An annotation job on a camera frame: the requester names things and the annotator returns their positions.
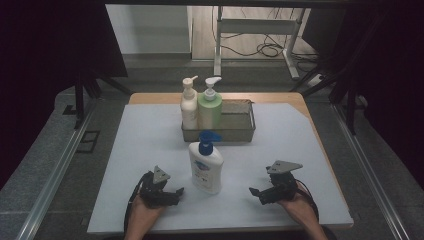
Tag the white panel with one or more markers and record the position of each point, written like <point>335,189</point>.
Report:
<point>146,30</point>

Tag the person's left hand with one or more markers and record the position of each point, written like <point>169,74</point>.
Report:
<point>145,215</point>

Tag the metal mesh basket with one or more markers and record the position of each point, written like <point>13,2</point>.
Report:
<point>236,123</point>

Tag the white bottle with blue pump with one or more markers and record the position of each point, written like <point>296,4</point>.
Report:
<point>206,170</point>

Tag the white desk frame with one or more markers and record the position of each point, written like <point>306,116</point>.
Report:
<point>256,26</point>

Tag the pale blue table mat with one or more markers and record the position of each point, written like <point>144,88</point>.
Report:
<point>286,143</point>

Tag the green bottle with white pump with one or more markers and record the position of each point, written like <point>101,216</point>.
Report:
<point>210,111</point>

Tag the cream pump bottle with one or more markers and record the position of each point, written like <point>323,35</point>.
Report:
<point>189,111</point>

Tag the person's right hand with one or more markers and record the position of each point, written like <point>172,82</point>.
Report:
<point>298,208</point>

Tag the wooden table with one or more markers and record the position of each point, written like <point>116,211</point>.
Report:
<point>150,97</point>

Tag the black metal stand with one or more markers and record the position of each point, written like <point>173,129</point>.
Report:
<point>350,106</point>
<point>79,100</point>

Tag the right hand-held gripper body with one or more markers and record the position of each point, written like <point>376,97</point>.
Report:
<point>281,188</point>

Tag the black curtain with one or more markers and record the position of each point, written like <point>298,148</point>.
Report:
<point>386,50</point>
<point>40,50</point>

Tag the aluminium rail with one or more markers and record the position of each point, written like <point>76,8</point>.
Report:
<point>370,180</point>
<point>53,180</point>

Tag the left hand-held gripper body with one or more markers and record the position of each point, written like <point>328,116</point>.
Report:
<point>155,195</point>

